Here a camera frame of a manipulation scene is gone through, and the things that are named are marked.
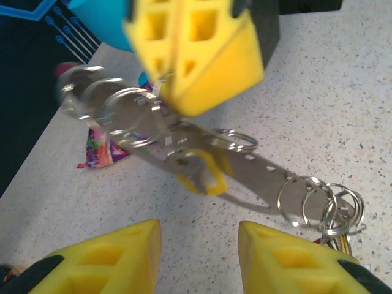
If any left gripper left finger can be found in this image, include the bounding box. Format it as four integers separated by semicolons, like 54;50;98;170
0;219;162;294

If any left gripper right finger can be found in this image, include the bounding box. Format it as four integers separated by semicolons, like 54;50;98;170
238;220;392;294

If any silver split keyring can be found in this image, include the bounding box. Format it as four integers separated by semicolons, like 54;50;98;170
277;176;322;229
82;78;129;123
211;128;258;153
102;87;160;148
56;64;107;119
324;183;366;233

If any dark pink key tag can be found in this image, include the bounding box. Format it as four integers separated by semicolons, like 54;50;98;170
53;62;82;80

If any metal key holder bar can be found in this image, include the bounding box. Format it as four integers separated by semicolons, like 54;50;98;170
61;88;365;229

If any yellow carabiner clip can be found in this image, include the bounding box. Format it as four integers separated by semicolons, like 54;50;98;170
176;149;233;197

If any teal plastic goblet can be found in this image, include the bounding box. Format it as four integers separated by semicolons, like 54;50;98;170
67;0;135;53

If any purple candy bag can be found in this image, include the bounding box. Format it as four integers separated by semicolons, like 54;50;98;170
76;72;156;169

